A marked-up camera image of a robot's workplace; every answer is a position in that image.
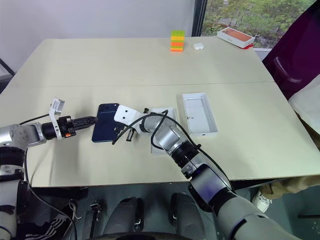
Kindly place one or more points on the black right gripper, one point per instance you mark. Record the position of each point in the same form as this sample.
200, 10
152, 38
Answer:
119, 127

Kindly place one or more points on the phone box with orange print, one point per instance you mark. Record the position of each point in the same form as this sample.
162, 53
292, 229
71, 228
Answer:
235, 37

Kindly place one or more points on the white earbuds case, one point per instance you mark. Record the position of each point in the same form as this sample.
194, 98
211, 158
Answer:
198, 46

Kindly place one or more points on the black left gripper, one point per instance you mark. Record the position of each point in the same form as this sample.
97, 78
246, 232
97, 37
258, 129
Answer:
66, 126

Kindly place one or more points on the thin yellow toy block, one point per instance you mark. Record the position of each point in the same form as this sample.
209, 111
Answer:
177, 47

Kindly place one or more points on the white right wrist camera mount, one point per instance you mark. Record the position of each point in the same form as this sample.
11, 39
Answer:
125, 113

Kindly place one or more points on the black white striped item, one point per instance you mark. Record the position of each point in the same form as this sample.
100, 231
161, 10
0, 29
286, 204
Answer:
53, 227

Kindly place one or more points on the dark window frame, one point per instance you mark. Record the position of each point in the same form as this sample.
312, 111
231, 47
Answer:
199, 17

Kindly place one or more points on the black chair frame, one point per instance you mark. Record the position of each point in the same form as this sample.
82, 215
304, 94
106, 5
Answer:
6, 71

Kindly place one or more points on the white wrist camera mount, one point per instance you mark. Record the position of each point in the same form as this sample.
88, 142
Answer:
55, 106
125, 113

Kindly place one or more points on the dark rounded shape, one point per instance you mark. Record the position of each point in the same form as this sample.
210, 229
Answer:
186, 212
123, 216

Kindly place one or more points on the white phone box lid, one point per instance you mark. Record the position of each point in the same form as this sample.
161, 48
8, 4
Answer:
172, 112

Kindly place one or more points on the green toy block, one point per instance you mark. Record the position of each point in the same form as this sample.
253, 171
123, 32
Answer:
178, 33

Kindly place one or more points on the dark blue smartphone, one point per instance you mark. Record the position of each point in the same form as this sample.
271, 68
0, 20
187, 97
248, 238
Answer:
103, 125

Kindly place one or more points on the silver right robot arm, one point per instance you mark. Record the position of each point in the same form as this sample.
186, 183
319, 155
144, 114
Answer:
170, 137

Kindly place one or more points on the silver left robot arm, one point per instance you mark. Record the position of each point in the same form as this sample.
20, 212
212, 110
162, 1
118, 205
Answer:
20, 135

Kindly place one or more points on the orange toy block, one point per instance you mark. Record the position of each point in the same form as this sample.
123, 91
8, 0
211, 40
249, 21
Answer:
177, 44

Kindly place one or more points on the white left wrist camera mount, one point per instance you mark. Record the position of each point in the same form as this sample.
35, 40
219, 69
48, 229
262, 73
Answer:
55, 106

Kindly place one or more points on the person in purple jacket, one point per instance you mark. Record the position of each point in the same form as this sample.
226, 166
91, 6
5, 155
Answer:
295, 50

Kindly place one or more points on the white phone box base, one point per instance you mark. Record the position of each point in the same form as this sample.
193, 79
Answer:
200, 115

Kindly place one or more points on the red flat item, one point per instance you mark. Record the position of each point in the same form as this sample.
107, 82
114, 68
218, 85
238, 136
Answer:
248, 46

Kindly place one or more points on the white sneaker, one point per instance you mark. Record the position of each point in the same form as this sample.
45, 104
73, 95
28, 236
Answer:
261, 201

